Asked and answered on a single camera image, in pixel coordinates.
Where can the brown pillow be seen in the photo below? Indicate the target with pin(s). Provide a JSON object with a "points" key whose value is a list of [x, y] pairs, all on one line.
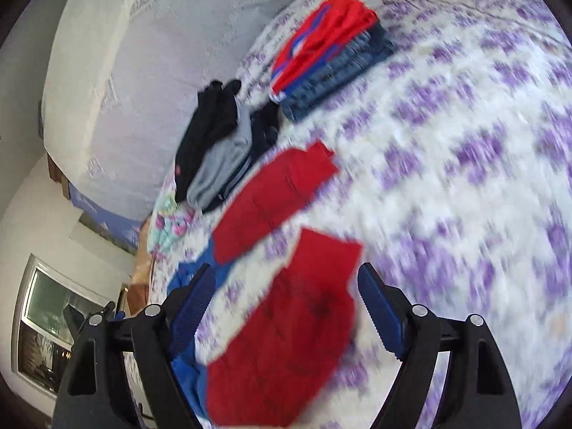
{"points": [[138, 290]]}

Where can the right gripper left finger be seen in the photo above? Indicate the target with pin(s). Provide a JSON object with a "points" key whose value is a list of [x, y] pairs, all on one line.
{"points": [[94, 391]]}

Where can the framed window mirror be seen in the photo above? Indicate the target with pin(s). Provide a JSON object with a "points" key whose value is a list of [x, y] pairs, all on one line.
{"points": [[41, 344]]}

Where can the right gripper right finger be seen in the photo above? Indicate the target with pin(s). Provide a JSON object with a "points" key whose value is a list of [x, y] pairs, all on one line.
{"points": [[477, 391]]}

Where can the red and blue pants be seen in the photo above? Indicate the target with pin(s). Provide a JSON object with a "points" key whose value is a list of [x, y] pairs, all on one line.
{"points": [[292, 342]]}

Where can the blue patterned pillow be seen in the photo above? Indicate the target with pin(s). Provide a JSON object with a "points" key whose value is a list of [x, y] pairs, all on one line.
{"points": [[124, 229]]}

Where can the folded blue jeans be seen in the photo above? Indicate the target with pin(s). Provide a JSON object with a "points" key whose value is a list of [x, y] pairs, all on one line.
{"points": [[367, 49]]}

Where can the purple floral bedsheet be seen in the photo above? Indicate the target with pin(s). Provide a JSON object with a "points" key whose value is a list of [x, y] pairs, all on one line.
{"points": [[454, 163]]}

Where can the red blue folded garment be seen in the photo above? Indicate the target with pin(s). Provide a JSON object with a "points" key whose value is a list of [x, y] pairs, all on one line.
{"points": [[320, 38]]}

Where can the grey folded pants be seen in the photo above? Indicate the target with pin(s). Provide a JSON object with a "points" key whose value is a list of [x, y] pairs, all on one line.
{"points": [[221, 161]]}

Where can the dark navy folded pants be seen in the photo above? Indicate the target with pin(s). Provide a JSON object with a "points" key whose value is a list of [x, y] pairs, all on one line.
{"points": [[265, 129]]}

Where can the lavender lace headboard cover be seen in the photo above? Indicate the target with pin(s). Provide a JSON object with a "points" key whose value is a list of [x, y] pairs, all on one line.
{"points": [[123, 81]]}

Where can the black folded pants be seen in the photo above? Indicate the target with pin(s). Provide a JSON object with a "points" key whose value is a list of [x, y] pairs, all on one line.
{"points": [[214, 118]]}

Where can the floral folded blanket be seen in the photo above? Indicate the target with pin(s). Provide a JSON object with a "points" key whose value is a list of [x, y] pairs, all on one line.
{"points": [[169, 221]]}

